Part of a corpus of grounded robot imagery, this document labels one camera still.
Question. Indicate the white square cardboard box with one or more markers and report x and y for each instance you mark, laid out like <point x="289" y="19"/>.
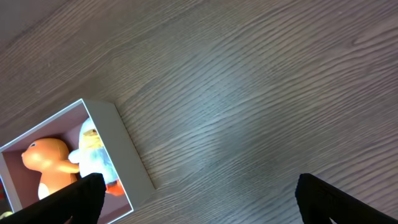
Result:
<point x="69" y="124"/>

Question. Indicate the white plush duck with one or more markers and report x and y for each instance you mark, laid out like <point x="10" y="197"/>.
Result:
<point x="92" y="157"/>

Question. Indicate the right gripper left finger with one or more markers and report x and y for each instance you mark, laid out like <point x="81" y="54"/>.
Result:
<point x="80" y="202"/>

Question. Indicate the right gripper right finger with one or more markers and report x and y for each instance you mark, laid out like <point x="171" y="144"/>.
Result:
<point x="322" y="203"/>

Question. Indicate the orange dinosaur toy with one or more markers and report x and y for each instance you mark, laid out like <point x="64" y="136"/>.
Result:
<point x="49" y="156"/>

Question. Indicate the yellow wooden rattle toy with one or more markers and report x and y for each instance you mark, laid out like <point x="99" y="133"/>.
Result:
<point x="5" y="214"/>

